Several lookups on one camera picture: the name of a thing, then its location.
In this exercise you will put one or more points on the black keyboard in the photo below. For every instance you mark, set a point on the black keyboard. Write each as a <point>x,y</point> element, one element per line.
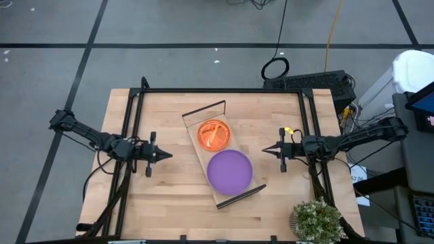
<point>424,215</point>

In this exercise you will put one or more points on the white lidded bin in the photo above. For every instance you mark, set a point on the white lidded bin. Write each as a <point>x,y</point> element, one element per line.
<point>413,69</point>

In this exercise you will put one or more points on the monitor with blue screen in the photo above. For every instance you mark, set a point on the monitor with blue screen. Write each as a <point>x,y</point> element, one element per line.
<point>425,101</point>

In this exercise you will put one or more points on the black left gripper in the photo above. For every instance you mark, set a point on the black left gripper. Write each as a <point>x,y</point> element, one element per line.
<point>149,154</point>

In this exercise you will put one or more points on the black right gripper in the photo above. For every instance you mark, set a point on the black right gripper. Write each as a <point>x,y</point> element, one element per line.
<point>291,150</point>

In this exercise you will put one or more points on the grey desk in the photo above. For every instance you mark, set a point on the grey desk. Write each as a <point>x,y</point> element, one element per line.
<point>417,162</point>

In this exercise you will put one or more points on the wooden shelf with black frame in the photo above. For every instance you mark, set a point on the wooden shelf with black frame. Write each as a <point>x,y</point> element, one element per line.
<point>195,122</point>

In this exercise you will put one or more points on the large purple plate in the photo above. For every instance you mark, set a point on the large purple plate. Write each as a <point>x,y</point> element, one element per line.
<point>230,173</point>

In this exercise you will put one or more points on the yellow tag on gripper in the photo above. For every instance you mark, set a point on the yellow tag on gripper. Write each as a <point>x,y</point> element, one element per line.
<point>289,130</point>

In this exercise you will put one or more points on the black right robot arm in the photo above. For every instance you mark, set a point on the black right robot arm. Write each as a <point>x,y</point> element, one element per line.
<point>366,133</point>

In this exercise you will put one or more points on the black computer tower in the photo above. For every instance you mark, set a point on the black computer tower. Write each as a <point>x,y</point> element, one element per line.
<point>312,83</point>

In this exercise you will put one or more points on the potted plant with white flowers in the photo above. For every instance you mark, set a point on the potted plant with white flowers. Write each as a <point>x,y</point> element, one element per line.
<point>317,222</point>

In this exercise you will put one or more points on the small orange transparent plate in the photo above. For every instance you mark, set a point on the small orange transparent plate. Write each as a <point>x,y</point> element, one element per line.
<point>213,135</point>

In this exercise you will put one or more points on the black metal table frame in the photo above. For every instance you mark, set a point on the black metal table frame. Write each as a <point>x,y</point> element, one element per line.
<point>220,90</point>

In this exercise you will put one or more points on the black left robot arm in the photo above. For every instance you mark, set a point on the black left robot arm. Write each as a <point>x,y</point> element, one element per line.
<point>84,130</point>

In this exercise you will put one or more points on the white paper sheet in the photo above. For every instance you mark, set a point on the white paper sheet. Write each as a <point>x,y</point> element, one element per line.
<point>359,174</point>

